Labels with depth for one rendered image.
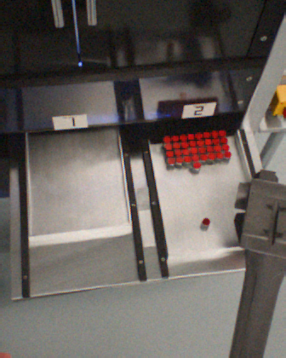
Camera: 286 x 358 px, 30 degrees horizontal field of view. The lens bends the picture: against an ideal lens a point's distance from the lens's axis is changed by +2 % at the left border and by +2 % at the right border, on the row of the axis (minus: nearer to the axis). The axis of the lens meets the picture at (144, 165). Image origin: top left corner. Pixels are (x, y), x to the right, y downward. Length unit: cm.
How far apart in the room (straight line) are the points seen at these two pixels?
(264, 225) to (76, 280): 73
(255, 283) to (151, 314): 151
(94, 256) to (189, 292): 96
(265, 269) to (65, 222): 77
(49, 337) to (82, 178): 93
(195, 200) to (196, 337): 91
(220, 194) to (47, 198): 47
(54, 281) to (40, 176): 29
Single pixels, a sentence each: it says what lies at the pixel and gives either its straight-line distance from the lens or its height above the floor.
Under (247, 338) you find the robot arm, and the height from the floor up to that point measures 141.
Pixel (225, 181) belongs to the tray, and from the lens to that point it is 148.
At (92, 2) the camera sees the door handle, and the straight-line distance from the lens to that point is 98.
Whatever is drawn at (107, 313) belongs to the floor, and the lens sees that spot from 224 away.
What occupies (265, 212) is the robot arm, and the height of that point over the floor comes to 153.
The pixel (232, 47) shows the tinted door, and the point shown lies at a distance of 126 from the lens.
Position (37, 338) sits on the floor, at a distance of 224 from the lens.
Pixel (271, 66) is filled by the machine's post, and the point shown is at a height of 118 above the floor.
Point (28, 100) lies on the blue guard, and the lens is 130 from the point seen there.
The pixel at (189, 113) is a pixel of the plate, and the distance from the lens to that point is 142.
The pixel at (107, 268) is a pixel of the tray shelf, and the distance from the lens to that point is 137.
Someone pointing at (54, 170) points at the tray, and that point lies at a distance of 148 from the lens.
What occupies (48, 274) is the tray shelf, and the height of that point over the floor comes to 88.
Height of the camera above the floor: 219
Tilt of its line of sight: 62 degrees down
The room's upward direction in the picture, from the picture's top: 6 degrees clockwise
